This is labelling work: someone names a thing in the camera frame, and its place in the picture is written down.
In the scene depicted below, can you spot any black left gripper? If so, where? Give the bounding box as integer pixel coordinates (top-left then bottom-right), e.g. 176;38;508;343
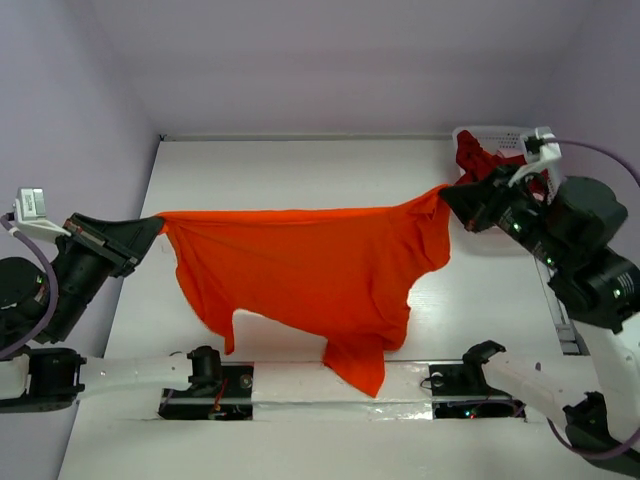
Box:
48;211;171;342

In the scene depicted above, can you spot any orange t shirt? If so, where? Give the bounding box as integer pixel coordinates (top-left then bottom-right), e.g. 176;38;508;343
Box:
162;189;451;397

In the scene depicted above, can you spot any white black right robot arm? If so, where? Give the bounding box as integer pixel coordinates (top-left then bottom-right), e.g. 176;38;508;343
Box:
439;166;639;478

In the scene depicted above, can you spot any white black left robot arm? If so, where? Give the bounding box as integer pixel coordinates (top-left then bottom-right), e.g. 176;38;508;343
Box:
1;213;223;413

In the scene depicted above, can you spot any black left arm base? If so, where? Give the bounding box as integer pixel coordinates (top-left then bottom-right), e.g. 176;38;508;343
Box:
158;364;254;421

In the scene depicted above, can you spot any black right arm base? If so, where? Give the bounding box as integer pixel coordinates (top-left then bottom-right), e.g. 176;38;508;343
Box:
420;362;526;420

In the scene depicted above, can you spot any dark red t shirt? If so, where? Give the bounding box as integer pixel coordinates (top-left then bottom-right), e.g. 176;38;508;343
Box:
455;130;526;185

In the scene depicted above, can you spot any white plastic laundry basket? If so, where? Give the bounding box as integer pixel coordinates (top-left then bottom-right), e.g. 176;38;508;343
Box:
445;126;561;257

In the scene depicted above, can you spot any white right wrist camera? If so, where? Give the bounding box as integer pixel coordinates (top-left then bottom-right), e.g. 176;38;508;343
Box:
508;127;562;192

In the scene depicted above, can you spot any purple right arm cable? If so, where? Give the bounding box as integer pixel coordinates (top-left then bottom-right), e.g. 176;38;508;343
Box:
545;139;640;459

